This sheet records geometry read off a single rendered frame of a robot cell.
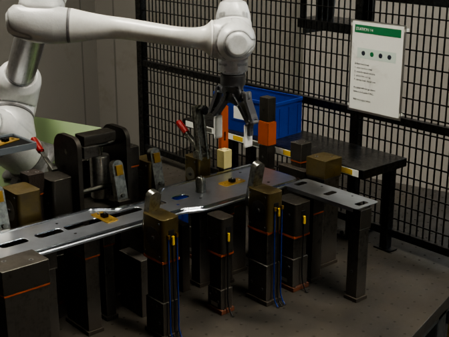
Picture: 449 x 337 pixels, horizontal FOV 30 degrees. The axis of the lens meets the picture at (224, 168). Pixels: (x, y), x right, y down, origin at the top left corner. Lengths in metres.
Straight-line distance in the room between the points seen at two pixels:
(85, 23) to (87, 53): 3.39
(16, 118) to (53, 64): 2.68
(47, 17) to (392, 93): 1.12
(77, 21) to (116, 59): 3.36
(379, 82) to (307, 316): 0.85
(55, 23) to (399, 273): 1.31
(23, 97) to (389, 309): 1.41
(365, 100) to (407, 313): 0.77
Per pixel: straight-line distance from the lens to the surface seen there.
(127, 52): 5.73
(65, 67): 5.69
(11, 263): 1.99
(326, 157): 2.65
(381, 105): 2.83
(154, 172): 2.56
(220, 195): 2.46
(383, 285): 2.65
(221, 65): 2.47
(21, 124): 2.94
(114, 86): 5.85
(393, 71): 2.78
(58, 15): 2.45
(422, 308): 2.53
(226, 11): 2.42
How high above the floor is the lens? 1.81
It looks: 17 degrees down
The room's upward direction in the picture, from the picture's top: straight up
